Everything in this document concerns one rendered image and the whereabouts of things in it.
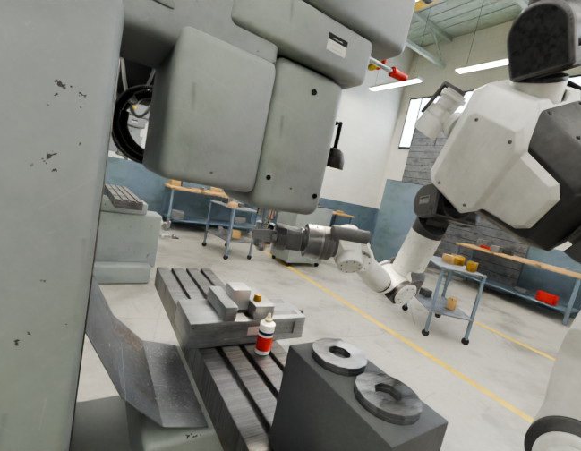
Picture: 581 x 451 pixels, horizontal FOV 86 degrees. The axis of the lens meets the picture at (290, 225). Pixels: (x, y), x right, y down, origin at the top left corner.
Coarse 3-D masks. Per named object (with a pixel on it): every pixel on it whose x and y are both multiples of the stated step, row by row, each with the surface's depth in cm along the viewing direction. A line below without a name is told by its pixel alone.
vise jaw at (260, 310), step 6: (252, 288) 98; (252, 294) 93; (252, 300) 89; (264, 300) 91; (252, 306) 87; (258, 306) 86; (264, 306) 87; (270, 306) 88; (252, 312) 86; (258, 312) 86; (264, 312) 87; (270, 312) 88; (252, 318) 86; (258, 318) 86; (264, 318) 87
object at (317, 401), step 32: (288, 352) 53; (320, 352) 50; (352, 352) 52; (288, 384) 52; (320, 384) 46; (352, 384) 45; (384, 384) 45; (288, 416) 51; (320, 416) 45; (352, 416) 40; (384, 416) 39; (416, 416) 40; (288, 448) 50; (320, 448) 44; (352, 448) 40; (384, 448) 36; (416, 448) 38
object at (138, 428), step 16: (192, 384) 78; (128, 416) 76; (144, 416) 65; (208, 416) 69; (144, 432) 62; (160, 432) 62; (176, 432) 63; (192, 432) 64; (208, 432) 65; (144, 448) 59; (160, 448) 60; (176, 448) 62; (192, 448) 63; (208, 448) 65
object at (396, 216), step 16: (384, 192) 661; (400, 192) 640; (416, 192) 621; (320, 208) 548; (384, 208) 660; (400, 208) 640; (288, 224) 536; (304, 224) 534; (320, 224) 557; (384, 224) 659; (400, 224) 639; (384, 240) 658; (400, 240) 638; (272, 256) 573; (288, 256) 530; (384, 256) 658
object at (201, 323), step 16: (192, 304) 87; (208, 304) 89; (224, 304) 82; (288, 304) 102; (176, 320) 87; (192, 320) 78; (208, 320) 80; (224, 320) 81; (240, 320) 84; (256, 320) 86; (272, 320) 89; (288, 320) 92; (304, 320) 95; (192, 336) 77; (208, 336) 80; (224, 336) 82; (240, 336) 85; (256, 336) 87; (288, 336) 93
